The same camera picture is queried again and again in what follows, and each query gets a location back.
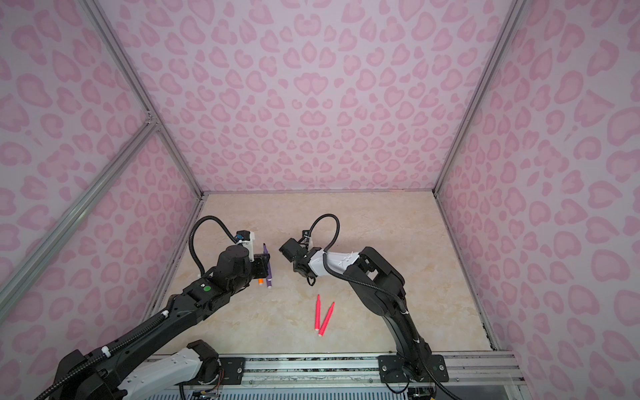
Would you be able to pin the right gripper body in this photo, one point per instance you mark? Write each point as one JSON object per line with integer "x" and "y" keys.
{"x": 298, "y": 258}

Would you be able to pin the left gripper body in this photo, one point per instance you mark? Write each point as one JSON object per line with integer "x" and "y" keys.
{"x": 257, "y": 262}

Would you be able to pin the purple pen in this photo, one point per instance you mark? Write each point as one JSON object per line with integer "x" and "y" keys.
{"x": 269, "y": 277}

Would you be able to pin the pink pen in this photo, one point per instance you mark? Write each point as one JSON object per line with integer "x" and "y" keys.
{"x": 327, "y": 319}
{"x": 317, "y": 313}

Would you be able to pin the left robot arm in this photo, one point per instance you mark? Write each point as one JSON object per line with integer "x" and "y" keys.
{"x": 100, "y": 373}

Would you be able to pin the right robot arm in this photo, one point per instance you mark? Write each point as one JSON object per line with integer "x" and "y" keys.
{"x": 380, "y": 287}

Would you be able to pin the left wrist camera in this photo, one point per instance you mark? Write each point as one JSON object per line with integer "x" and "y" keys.
{"x": 246, "y": 239}

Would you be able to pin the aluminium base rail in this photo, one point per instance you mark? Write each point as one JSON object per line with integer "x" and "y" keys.
{"x": 465, "y": 375}

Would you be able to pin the diagonal aluminium frame bar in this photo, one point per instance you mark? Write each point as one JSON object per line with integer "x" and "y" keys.
{"x": 33, "y": 265}

